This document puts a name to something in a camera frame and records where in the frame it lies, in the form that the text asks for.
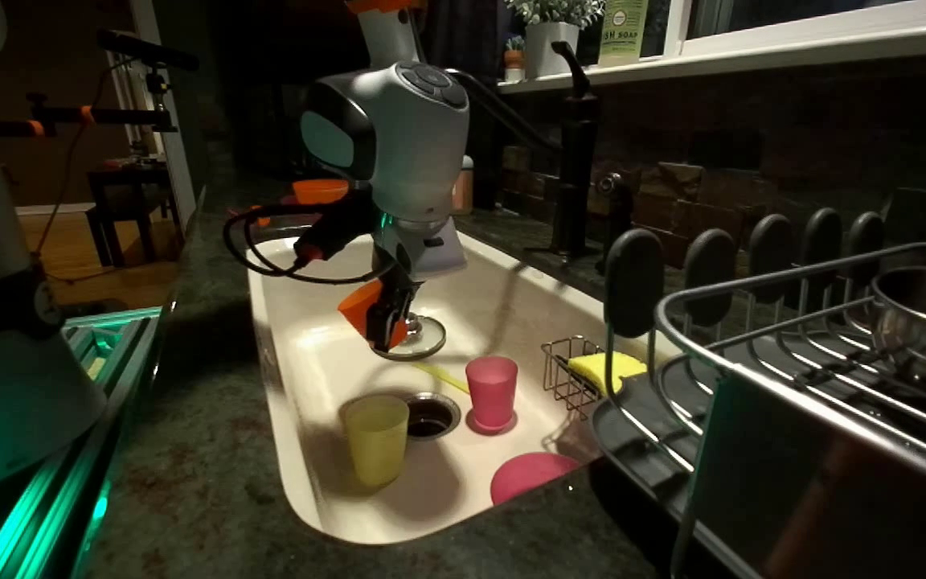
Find pink plastic cup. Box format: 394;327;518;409
462;355;520;437

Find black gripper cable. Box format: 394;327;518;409
221;201;391;290

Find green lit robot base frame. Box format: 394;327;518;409
0;307;166;579

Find black tripod orange clamps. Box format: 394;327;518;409
0;25;204;143

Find potted plant white pot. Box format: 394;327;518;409
504;0;604;81

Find metal sink drain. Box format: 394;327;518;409
405;388;462;441

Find white window frame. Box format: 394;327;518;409
497;0;926;92

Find wire sponge caddy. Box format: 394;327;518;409
541;333;616;414

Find metal wire dish rack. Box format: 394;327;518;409
589;207;926;579

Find yellow plastic utensil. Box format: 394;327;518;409
412;361;473;399

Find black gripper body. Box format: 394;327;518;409
372;240;432;310

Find orange plastic cup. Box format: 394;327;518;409
333;280;412;351

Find yellow plastic cup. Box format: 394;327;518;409
338;393;412;494

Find white kitchen sink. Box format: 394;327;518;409
244;222;637;547

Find black kitchen faucet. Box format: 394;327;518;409
450;42;604;260

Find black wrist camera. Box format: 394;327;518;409
293;189;382;271

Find dark wooden stool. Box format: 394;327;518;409
84;158;184;271

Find yellow sponge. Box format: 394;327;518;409
564;348;649;396

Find glass pot lid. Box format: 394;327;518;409
387;313;450;363

